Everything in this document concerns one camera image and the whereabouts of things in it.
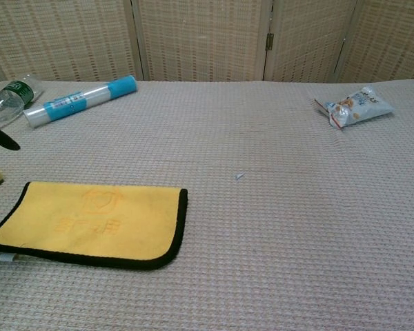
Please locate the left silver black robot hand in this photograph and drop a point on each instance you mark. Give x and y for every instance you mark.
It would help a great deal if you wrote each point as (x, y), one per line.
(1, 138)

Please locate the blue clear plastic bag roll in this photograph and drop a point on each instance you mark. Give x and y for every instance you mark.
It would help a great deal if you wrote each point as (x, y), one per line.
(72, 102)

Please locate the beige woven folding screen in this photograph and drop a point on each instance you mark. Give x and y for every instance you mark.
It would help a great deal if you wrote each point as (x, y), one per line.
(200, 34)

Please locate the small white paper scrap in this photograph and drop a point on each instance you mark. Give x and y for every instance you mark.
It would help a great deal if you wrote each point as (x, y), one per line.
(238, 177)

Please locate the brass screen hinge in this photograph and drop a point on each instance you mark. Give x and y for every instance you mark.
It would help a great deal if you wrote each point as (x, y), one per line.
(269, 41)

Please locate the white snack bag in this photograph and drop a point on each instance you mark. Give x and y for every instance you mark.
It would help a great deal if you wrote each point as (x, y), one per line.
(364, 103)

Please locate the dark green yellow cloth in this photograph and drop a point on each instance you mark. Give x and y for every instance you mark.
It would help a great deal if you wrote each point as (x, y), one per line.
(89, 224)

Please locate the pink woven tablecloth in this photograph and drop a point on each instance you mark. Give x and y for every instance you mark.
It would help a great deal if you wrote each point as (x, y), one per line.
(279, 224)

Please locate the green label clear water bottle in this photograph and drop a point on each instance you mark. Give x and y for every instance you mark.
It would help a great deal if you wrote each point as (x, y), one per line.
(7, 103)

